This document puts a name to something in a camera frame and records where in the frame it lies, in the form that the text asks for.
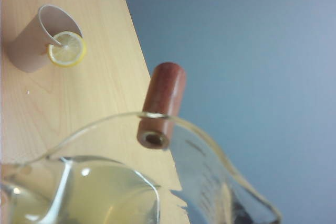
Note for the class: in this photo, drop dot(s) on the beige paper cup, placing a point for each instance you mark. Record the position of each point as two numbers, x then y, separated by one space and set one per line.
26 48

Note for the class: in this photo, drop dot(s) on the yellow lemon slice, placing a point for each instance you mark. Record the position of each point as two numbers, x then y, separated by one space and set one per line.
67 49

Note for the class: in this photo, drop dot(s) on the clear beaker with dark mark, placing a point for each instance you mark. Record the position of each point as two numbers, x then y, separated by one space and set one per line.
162 90

